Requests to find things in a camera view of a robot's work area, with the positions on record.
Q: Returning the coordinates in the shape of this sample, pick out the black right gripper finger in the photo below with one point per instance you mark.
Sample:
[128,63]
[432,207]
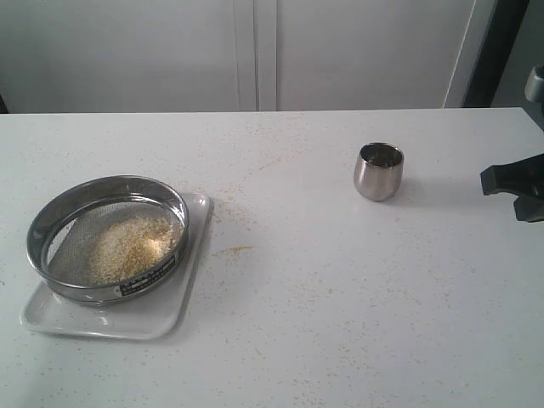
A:
[529,209]
[520,178]

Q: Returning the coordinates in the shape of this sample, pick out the stainless steel cup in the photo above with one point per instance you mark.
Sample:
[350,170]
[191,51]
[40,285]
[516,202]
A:
[378,171]

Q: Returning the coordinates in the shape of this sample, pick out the round steel mesh sieve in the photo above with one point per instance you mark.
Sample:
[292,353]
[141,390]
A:
[62,235]

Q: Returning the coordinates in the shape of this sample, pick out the white rectangular tray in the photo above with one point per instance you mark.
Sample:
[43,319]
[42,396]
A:
[147,317]

